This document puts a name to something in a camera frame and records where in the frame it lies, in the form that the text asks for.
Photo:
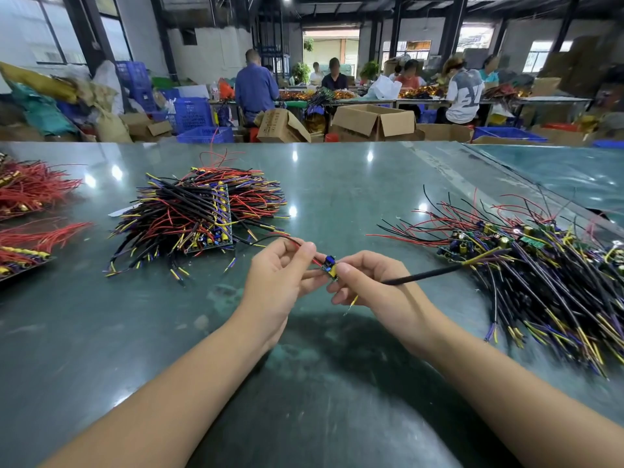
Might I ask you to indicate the person's left hand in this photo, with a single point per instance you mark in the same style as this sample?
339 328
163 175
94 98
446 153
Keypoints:
265 287

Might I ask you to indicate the person's right thumb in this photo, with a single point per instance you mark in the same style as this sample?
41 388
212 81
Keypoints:
352 273

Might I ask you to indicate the person's left forearm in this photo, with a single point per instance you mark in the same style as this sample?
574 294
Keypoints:
161 404

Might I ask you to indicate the person's left thumb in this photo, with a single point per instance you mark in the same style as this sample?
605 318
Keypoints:
301 258

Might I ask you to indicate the white paper slip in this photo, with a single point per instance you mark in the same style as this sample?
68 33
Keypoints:
122 211

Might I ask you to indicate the large open cardboard box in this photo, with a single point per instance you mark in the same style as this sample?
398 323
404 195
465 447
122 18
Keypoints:
373 122

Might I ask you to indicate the flat brown cardboard box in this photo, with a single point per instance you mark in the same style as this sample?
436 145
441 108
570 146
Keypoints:
443 133

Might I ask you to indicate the person's right hand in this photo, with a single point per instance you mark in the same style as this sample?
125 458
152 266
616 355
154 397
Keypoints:
385 297

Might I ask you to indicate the open brown cardboard box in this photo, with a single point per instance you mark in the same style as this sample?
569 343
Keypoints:
280 127

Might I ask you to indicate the white plastic bag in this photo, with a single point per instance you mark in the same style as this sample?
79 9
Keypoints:
385 88

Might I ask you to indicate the green potted plant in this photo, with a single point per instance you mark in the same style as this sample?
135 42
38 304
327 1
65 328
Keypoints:
301 73
369 70

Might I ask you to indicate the stack of blue crates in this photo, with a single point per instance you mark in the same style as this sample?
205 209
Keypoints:
135 82

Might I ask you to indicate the teal sack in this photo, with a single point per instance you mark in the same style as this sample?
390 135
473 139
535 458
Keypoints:
41 114

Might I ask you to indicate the small brown cardboard box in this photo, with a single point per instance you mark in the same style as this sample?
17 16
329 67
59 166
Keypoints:
148 127

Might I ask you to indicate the yellow sack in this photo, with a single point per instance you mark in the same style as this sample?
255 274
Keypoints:
36 81

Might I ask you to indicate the person's right forearm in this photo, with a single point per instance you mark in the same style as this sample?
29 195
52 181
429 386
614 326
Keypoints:
526 399

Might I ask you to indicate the low blue plastic crate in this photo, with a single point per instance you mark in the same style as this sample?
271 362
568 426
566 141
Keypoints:
204 136

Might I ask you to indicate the shallow blue plastic bin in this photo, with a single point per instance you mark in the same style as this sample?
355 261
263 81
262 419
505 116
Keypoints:
507 134

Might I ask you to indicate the long grey work table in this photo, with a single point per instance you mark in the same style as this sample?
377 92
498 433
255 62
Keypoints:
551 100

